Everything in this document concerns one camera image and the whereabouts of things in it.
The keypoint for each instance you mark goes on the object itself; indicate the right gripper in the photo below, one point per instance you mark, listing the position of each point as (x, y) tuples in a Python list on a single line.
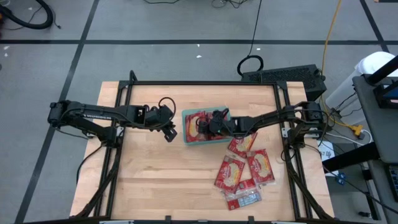
[(222, 124)]

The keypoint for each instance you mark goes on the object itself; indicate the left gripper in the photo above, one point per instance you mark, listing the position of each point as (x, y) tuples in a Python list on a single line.
[(158, 116)]

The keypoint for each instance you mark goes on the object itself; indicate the teal plastic basket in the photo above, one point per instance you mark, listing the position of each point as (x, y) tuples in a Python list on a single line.
[(184, 130)]

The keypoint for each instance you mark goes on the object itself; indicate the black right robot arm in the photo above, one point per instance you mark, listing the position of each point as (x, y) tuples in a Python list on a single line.
[(270, 117)]

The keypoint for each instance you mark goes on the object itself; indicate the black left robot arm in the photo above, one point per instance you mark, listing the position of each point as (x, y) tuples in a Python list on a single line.
[(93, 113)]

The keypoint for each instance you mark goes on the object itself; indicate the white paper sheet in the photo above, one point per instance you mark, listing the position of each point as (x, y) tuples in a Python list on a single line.
[(325, 154)]

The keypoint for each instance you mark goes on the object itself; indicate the black desk leg bar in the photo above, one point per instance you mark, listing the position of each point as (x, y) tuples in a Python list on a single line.
[(351, 157)]

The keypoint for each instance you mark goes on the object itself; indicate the yellow power plug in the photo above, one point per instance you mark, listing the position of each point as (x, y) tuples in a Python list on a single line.
[(357, 129)]

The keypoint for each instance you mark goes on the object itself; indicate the grey side desk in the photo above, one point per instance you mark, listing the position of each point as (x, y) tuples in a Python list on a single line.
[(373, 130)]

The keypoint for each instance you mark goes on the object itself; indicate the white plastic bin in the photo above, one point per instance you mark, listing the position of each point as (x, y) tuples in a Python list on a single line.
[(373, 62)]

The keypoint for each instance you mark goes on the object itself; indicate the black keyboard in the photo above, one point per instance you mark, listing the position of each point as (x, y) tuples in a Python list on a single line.
[(394, 183)]

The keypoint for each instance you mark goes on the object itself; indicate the black metal table frame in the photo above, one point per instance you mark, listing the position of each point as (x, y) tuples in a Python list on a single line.
[(199, 83)]

